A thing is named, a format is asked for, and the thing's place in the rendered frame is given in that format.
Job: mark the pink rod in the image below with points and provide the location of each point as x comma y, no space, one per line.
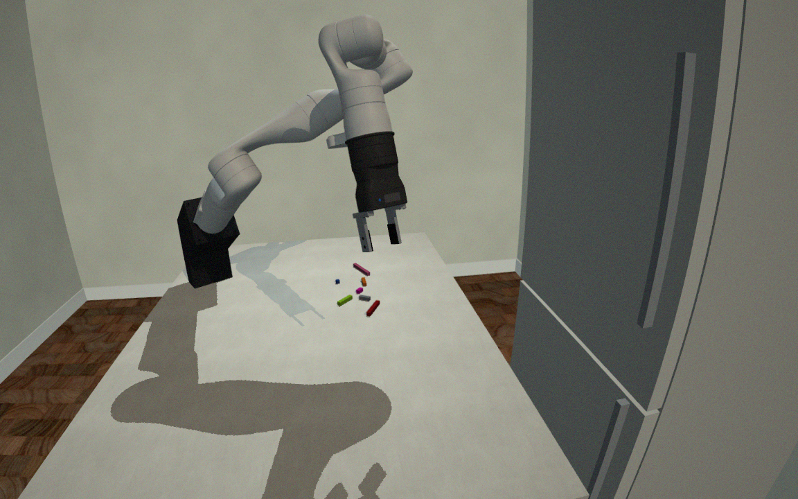
360,268

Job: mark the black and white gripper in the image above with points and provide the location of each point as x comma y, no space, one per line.
369,137

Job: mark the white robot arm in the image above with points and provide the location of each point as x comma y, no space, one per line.
341,41

